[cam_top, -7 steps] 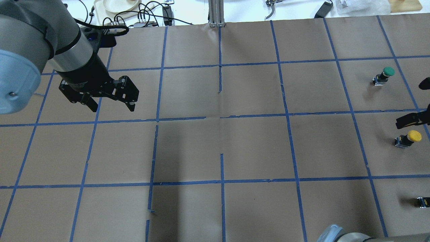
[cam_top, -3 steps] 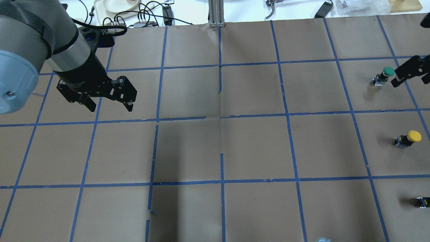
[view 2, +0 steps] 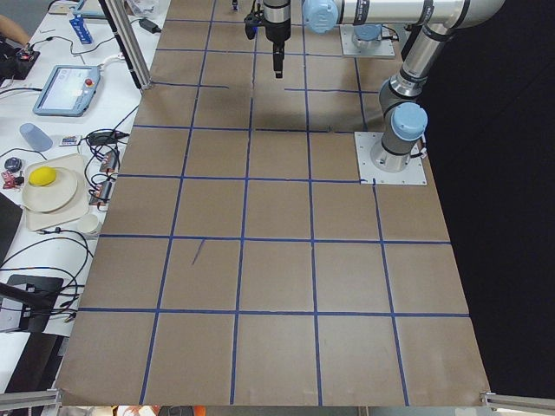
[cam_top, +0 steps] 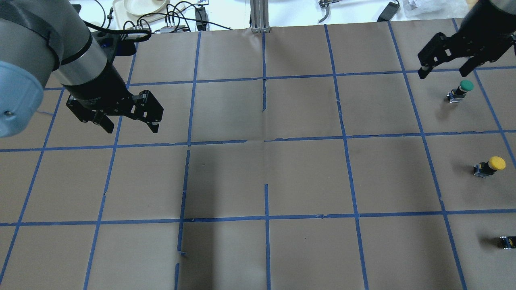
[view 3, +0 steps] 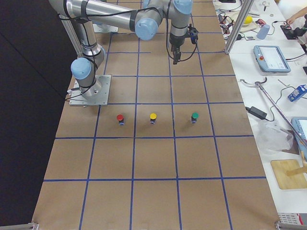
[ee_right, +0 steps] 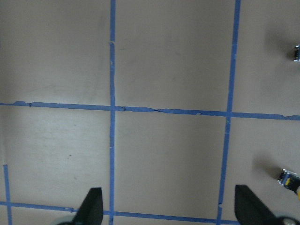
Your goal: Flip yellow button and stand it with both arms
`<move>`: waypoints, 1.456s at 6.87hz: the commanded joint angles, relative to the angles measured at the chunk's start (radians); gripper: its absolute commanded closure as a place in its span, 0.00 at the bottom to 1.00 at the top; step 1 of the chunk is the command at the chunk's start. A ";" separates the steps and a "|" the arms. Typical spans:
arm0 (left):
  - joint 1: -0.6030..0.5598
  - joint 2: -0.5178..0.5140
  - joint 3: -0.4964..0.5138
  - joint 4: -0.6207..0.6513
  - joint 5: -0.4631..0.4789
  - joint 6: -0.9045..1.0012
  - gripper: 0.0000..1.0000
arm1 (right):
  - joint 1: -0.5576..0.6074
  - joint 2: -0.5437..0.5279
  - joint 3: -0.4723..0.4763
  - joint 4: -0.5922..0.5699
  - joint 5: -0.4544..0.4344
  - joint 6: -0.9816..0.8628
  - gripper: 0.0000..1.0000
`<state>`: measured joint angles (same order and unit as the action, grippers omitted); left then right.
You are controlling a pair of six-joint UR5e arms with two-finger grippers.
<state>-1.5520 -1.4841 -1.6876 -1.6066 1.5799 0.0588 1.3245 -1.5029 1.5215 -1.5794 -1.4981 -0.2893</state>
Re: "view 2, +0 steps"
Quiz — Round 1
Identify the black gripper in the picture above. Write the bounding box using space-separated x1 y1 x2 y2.
264 20 290 79

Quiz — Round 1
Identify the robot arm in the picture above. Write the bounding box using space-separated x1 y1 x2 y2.
303 1 503 172

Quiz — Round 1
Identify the black stand base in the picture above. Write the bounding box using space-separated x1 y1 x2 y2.
1 274 63 333

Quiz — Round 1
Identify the black power adapter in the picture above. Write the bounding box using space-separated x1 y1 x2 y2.
139 18 161 34

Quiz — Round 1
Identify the teach pendant tablet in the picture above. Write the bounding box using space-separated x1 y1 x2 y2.
33 65 101 117

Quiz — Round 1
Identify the beige tray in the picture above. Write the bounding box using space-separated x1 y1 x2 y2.
22 153 88 231

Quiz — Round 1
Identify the blue plastic cup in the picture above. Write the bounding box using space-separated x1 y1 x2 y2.
19 123 53 152

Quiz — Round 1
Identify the white paper cup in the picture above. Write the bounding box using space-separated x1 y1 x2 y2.
77 214 102 237

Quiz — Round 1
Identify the yellow lemon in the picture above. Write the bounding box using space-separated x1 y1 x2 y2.
29 166 57 186

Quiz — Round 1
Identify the beige plate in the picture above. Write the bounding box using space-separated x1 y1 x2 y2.
22 168 77 212

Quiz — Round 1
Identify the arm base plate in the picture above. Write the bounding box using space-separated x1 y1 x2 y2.
340 25 395 59
354 132 428 185

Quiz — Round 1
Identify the aluminium frame post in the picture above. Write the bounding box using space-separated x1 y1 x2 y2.
99 0 152 90

